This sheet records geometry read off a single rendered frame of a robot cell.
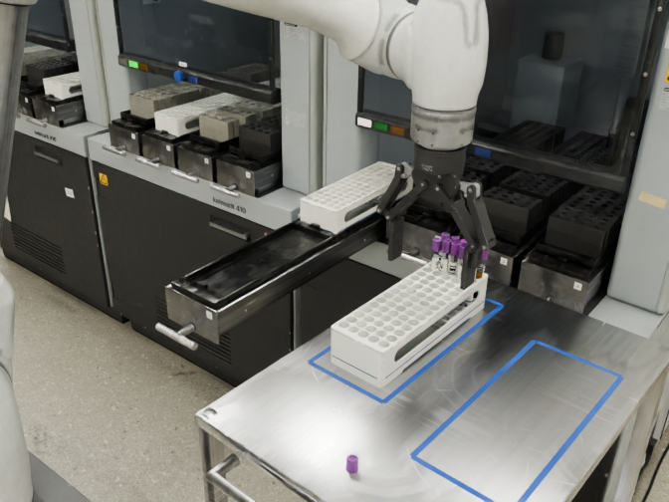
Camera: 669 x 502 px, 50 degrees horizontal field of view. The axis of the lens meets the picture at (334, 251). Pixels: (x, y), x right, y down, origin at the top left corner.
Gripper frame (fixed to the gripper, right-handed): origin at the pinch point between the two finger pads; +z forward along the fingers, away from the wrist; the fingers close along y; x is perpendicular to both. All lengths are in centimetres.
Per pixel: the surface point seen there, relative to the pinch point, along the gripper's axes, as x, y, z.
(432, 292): 0.1, 0.8, 4.7
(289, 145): 39, -68, 7
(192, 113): 40, -106, 6
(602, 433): -6.4, 32.6, 11.0
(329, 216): 15.7, -34.4, 7.9
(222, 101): 53, -109, 6
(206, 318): -19.3, -32.3, 14.5
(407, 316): -8.3, 1.9, 4.7
